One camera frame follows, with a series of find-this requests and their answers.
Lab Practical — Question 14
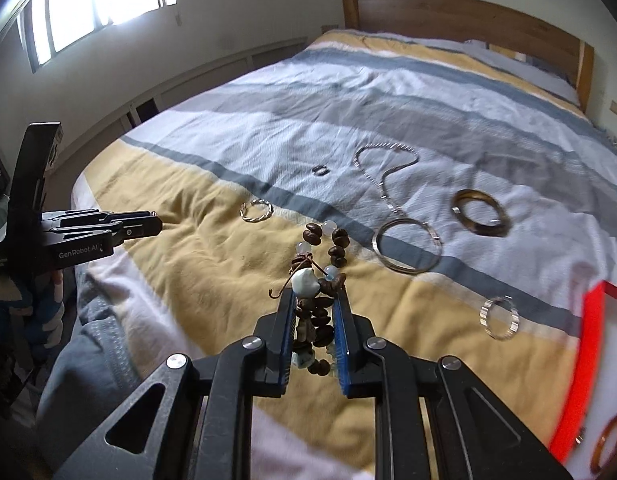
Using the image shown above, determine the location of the brown beaded bracelet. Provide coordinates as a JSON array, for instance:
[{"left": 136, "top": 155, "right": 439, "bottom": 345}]
[{"left": 267, "top": 220, "right": 351, "bottom": 377}]

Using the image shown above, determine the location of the twisted silver bracelet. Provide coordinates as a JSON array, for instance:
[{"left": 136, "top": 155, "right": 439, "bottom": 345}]
[{"left": 239, "top": 197, "right": 275, "bottom": 224}]

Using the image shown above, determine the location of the thin silver bangle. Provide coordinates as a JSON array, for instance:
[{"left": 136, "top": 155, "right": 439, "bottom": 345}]
[{"left": 371, "top": 218, "right": 443, "bottom": 275}]

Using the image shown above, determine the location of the silver band bracelet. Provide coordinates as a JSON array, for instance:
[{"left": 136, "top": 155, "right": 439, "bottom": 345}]
[{"left": 479, "top": 294, "right": 521, "bottom": 342}]

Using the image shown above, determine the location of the amber translucent bangle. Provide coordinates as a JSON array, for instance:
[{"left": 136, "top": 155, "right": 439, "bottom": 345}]
[{"left": 589, "top": 414, "right": 617, "bottom": 474}]

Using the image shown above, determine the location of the red jewelry box tray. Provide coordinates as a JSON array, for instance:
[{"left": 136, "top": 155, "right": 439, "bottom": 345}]
[{"left": 549, "top": 282, "right": 617, "bottom": 479}]

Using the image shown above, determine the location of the blue gloved left hand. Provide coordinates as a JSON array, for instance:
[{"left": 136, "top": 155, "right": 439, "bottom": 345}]
[{"left": 0, "top": 271, "right": 64, "bottom": 370}]

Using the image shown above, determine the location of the dark tortoiseshell bangle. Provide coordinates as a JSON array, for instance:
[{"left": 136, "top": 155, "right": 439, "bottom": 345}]
[{"left": 451, "top": 188, "right": 511, "bottom": 237}]

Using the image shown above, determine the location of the striped bed duvet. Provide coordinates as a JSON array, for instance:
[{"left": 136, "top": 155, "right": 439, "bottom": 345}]
[{"left": 35, "top": 28, "right": 617, "bottom": 480}]

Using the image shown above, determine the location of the wooden headboard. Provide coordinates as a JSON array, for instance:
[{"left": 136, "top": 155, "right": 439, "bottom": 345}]
[{"left": 342, "top": 0, "right": 595, "bottom": 110}]

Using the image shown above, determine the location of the blue striped pillow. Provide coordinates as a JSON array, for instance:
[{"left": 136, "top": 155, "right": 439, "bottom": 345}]
[{"left": 463, "top": 38, "right": 582, "bottom": 108}]

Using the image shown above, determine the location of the silver chain necklace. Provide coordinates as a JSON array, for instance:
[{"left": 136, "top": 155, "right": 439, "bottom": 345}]
[{"left": 353, "top": 141, "right": 422, "bottom": 216}]

